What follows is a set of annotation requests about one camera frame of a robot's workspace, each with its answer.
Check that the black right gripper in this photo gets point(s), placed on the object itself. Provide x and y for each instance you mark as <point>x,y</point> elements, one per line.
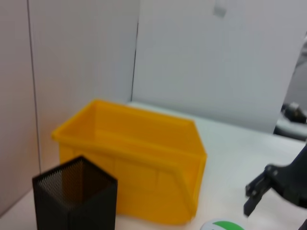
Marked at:
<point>295,182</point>

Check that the clear water bottle green label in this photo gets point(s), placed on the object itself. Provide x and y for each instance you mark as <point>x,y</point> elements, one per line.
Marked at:
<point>223,225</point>

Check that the black mesh pen holder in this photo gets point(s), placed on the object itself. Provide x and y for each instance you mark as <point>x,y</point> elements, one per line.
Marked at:
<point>91,206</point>

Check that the yellow plastic bin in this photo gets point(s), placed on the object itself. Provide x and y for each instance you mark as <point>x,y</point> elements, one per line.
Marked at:
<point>144,167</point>

